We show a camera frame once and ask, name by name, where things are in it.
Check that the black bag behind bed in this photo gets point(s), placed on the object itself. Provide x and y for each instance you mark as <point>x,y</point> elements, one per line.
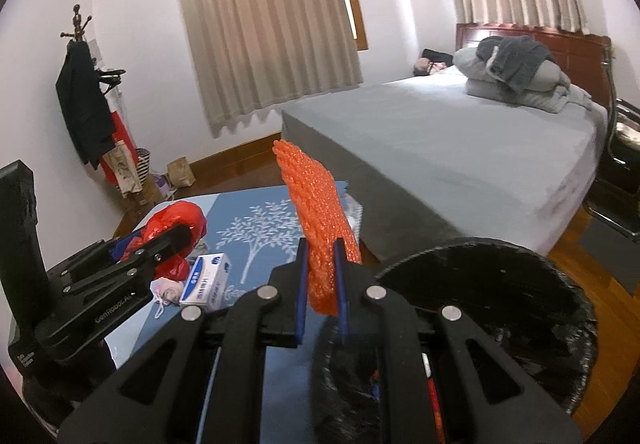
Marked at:
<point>431,62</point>

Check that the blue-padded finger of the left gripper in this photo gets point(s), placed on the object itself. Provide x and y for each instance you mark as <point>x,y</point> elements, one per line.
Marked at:
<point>94,278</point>

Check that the beige left curtain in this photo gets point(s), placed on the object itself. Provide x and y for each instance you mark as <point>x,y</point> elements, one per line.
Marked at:
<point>250,55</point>

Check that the wooden headboard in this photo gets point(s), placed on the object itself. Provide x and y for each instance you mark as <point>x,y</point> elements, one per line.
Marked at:
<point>586,59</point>

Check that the wooden coat rack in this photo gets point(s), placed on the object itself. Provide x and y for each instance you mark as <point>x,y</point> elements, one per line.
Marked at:
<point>109,81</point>

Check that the brown paper bag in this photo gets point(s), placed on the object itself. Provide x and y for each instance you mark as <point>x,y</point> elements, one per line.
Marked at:
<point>180,174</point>

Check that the orange bubble wrap sheet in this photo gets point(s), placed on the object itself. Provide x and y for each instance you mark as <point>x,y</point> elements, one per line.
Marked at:
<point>321,216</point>

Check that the beige tote bag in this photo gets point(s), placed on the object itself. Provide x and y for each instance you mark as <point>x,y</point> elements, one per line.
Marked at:
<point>123,168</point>

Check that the white blue medicine box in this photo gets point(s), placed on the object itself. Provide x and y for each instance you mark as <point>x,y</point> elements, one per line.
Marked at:
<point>206,283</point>

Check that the black-lined trash bin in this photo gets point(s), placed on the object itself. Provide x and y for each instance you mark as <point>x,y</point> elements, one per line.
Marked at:
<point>344,390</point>

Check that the black hanging jacket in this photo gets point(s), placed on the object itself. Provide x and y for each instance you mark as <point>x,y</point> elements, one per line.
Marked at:
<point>87,117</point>

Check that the red plastic bag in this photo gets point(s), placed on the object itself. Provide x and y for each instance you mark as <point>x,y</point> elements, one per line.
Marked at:
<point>167,239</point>

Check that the red hanging bag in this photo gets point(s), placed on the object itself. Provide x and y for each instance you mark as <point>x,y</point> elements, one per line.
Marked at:
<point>121,134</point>

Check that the pink cloth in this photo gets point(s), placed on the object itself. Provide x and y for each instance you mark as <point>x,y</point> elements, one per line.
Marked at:
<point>165,292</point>

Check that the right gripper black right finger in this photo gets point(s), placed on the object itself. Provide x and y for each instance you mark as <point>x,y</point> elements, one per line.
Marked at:
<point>441,377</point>

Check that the blue tree-print tablecloth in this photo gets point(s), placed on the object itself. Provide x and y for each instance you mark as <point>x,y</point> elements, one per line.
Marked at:
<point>258,230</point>

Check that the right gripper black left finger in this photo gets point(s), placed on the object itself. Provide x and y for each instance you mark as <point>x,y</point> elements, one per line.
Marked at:
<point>199,379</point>

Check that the striped basket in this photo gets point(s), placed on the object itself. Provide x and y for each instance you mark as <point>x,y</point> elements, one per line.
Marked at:
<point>143,164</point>

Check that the grey bed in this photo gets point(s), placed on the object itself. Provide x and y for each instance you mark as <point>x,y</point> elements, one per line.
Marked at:
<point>429,163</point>

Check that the dark grey towel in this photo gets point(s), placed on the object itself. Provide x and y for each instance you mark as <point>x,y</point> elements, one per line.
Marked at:
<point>513,60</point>

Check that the grey folded duvet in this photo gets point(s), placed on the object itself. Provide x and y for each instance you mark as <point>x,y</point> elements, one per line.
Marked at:
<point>550,90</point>

